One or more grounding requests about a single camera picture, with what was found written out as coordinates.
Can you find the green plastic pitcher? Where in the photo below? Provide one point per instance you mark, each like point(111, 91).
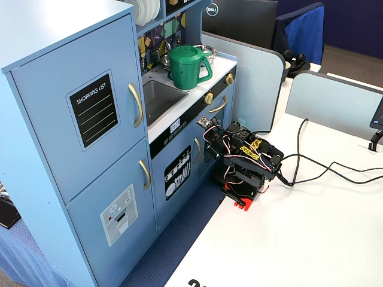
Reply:
point(184, 71)

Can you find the blue office chair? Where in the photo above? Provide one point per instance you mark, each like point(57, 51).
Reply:
point(305, 33)

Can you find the hanging metal ladle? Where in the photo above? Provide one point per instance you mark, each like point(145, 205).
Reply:
point(167, 45)

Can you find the navy textured mat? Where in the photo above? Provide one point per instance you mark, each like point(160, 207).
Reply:
point(185, 227)

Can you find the blue dishwasher door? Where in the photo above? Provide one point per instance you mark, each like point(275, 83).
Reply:
point(179, 206)

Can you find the small metal bowl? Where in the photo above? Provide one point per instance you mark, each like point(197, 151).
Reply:
point(164, 61)

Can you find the red robot base clamp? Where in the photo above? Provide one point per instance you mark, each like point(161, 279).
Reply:
point(248, 203)

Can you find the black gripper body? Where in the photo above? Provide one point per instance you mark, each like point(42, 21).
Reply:
point(211, 148)

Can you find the blue oven door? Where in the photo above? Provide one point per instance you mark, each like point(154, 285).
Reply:
point(229, 110)

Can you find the grey toy sink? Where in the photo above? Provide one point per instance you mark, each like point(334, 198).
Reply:
point(161, 98)

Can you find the light blue cloth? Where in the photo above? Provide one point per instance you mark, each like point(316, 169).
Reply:
point(24, 254)

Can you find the blue toy kitchen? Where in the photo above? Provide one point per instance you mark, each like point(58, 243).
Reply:
point(45, 30)

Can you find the tall light blue divider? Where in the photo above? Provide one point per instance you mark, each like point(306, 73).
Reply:
point(254, 83)

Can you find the black Dell monitor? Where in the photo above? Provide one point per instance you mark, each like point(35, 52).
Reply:
point(239, 21)

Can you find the gold stove knob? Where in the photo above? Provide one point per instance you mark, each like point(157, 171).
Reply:
point(208, 98)
point(229, 78)

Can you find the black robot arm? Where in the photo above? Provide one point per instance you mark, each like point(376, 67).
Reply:
point(254, 161)

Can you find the dark green cup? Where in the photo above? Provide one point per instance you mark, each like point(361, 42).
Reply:
point(155, 56)

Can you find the low light blue divider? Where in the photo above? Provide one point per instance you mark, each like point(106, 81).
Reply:
point(329, 101)

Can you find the silver metal pot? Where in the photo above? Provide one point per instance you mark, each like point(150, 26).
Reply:
point(213, 55)

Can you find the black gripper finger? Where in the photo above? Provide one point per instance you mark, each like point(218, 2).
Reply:
point(209, 155)
point(218, 154)

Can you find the blue ice dispenser door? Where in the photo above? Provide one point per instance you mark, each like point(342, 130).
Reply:
point(89, 239)

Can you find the black monitor stand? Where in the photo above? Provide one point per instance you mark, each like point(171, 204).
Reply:
point(374, 140)

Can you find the black headphones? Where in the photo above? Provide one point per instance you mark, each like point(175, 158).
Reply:
point(299, 59)

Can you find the blue shopping list cabinet door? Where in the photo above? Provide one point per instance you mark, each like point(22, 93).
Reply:
point(45, 119)

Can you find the white plate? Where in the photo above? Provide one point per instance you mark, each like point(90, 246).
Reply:
point(149, 9)
point(156, 7)
point(140, 12)

